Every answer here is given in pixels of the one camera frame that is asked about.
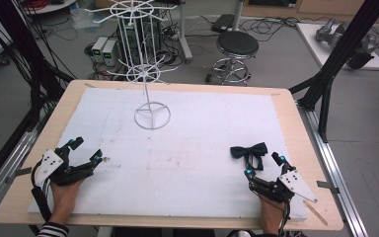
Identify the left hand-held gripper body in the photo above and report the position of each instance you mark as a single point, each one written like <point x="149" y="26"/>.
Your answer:
<point x="48" y="164"/>

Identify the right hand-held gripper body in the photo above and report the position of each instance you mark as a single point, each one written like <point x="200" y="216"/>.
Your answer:
<point x="296" y="185"/>

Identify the black bow tie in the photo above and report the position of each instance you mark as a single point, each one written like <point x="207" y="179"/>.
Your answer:
<point x="248" y="150"/>

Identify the person's right hand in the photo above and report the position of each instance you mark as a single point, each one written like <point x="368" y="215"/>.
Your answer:
<point x="271" y="214"/>

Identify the person's left hand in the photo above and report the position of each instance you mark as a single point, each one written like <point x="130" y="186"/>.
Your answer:
<point x="64" y="199"/>

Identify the metal table clip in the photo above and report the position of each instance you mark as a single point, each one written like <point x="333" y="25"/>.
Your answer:
<point x="327" y="186"/>
<point x="19" y="173"/>

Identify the thin wooden stick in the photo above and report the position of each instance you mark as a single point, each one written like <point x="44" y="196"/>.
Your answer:
<point x="316" y="212"/>

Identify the white foam mat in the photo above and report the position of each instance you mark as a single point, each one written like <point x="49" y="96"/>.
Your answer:
<point x="184" y="158"/>

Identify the grey power supply unit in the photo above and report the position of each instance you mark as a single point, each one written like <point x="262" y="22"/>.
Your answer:
<point x="110" y="52"/>
<point x="98" y="47"/>

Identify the white floor board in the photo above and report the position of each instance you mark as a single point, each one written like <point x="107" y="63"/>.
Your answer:
<point x="319" y="49"/>

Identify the black round stool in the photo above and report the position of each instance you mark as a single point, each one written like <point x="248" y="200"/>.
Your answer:
<point x="237" y="44"/>

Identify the black computer tower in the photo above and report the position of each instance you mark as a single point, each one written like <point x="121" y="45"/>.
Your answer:
<point x="154" y="39"/>

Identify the dark grey robot part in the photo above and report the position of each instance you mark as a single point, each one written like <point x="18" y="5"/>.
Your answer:
<point x="362" y="54"/>

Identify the black flat box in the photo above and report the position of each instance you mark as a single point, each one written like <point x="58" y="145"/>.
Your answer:
<point x="223" y="23"/>

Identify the aluminium rail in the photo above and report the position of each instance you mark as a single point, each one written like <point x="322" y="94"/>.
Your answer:
<point x="335" y="171"/>
<point x="10" y="164"/>

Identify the black metal frame strut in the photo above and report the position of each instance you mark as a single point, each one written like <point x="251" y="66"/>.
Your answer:
<point x="29" y="56"/>
<point x="348" y="49"/>

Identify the grey stand post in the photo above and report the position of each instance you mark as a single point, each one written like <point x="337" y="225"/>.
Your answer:
<point x="185" y="36"/>

